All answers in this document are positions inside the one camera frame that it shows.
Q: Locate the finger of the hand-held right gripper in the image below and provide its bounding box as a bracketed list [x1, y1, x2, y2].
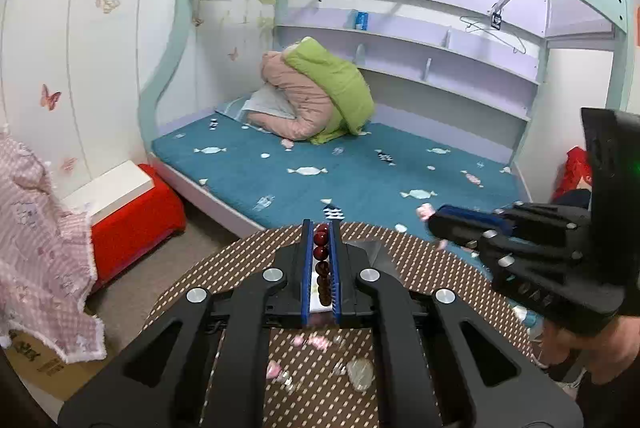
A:
[437, 202, 592, 234]
[427, 211, 622, 335]

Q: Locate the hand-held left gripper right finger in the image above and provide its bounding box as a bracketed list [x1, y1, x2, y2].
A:
[329, 219, 584, 428]

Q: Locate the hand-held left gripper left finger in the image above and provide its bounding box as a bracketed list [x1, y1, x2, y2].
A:
[59, 219, 316, 428]

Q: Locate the dark red bead bracelet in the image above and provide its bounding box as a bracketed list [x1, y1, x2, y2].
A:
[312, 223, 334, 307]

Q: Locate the pink bead bracelet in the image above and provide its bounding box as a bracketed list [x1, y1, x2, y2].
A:
[416, 203, 448, 252]

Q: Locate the pink jewelry piece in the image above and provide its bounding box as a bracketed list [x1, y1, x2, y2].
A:
[292, 333, 332, 353]
[266, 360, 293, 391]

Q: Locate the person's right hand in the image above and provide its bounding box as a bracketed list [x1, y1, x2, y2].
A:
[542, 315, 640, 385]

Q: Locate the red bag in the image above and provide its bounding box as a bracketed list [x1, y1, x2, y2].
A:
[552, 146, 594, 205]

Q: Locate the blue candy print mattress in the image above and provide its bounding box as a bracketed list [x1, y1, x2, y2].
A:
[150, 110, 532, 270]

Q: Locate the clear round plastic piece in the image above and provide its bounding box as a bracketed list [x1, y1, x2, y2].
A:
[347, 357, 376, 391]

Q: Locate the pink quilt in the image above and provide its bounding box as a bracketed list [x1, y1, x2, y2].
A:
[248, 50, 334, 142]

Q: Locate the white pillow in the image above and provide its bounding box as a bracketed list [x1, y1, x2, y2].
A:
[244, 88, 297, 125]

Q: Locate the green quilt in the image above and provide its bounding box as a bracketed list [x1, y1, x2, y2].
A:
[282, 36, 376, 145]

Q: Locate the red fabric storage stool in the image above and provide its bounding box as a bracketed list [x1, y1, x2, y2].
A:
[90, 163, 187, 294]

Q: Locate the white flat box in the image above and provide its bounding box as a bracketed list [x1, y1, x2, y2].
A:
[62, 159, 155, 222]

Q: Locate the white wardrobe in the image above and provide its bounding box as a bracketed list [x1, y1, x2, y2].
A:
[0, 0, 197, 209]

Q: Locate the pink checked cloth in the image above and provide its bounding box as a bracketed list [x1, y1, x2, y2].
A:
[0, 125, 107, 365]

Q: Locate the cardboard box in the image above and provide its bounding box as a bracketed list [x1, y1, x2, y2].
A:
[0, 327, 109, 405]

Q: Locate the lavender wall shelf unit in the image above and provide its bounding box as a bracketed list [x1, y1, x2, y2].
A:
[272, 0, 552, 125]

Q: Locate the wire clothes hanger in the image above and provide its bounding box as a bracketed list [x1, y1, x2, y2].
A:
[460, 15, 529, 55]

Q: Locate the pink butterfly wall sticker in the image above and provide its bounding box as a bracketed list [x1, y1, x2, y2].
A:
[40, 83, 63, 112]

